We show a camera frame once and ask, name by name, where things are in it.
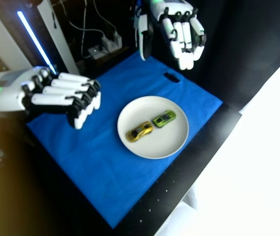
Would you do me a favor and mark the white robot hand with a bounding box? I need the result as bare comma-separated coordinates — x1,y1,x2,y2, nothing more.
0,65,102,130
133,0,208,71

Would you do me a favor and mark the green toy car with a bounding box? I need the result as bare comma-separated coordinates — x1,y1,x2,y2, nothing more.
152,110,177,128

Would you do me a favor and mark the yellow toy car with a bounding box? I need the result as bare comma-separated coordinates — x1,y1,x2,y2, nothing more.
126,121,154,143

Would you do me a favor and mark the white round plate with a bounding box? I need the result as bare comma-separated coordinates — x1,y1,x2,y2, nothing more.
117,95,189,160

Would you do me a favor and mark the black backdrop curtain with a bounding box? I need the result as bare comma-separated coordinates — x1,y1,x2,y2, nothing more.
152,0,280,114

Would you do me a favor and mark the blue-white light strip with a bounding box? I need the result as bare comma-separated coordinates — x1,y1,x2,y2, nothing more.
16,10,58,75

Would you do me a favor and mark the white plug adapter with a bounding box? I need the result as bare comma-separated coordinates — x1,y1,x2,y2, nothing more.
101,33,123,52

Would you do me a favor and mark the white column cabinet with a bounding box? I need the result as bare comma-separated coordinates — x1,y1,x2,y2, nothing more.
0,0,81,80

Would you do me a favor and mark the grey power strip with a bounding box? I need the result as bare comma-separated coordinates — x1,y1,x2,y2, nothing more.
87,45,111,60

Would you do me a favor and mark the blue cloth bag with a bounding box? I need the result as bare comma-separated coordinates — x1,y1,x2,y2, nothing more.
26,50,223,229

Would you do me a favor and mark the white backdrop cloth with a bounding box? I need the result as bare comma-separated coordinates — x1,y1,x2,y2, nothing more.
154,46,280,236

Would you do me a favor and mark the white cable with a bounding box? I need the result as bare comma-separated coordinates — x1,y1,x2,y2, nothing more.
80,0,92,59
59,0,107,38
92,0,118,35

